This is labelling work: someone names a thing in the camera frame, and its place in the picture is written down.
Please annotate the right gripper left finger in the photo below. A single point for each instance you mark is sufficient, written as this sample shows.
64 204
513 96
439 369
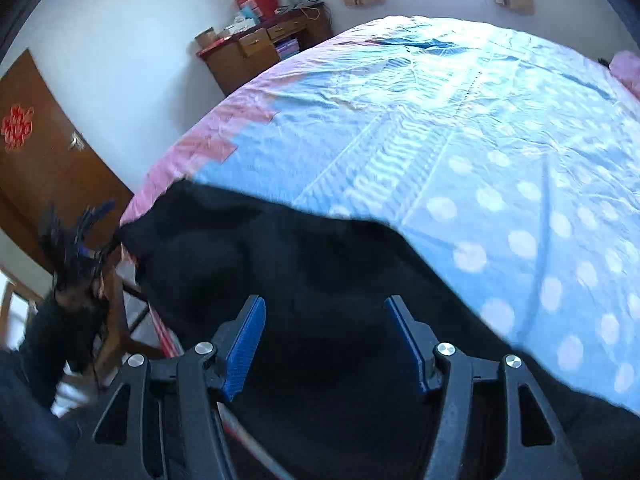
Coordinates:
126 434

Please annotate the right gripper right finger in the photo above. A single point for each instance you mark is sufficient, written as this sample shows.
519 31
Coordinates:
534 443

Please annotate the black pants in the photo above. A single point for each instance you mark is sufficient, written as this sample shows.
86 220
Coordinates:
326 395

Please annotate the brown wooden door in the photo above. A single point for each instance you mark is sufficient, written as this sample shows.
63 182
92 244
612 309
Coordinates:
56 166

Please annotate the red plaid mattress cover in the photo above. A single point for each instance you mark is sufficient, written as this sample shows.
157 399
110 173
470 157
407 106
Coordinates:
208 377

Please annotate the person left dark sleeve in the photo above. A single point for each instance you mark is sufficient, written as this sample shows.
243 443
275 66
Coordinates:
35 443

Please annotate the red knot door ornament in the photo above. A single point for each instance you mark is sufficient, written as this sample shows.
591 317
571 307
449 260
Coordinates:
17 126

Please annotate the wooden desk with drawers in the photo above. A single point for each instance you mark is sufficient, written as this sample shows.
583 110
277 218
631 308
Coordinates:
238 59

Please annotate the cardboard box on desk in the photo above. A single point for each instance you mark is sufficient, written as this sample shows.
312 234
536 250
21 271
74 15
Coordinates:
206 38

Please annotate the blue pink polka bedsheet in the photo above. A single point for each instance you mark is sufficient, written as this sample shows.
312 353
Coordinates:
509 162

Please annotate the white tissue box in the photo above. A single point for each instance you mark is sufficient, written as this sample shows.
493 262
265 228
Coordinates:
240 24

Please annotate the red gift bag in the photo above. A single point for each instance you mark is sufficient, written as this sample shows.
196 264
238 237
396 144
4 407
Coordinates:
260 9

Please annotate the pink folded quilt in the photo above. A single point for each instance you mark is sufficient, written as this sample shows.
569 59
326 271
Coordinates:
625 67

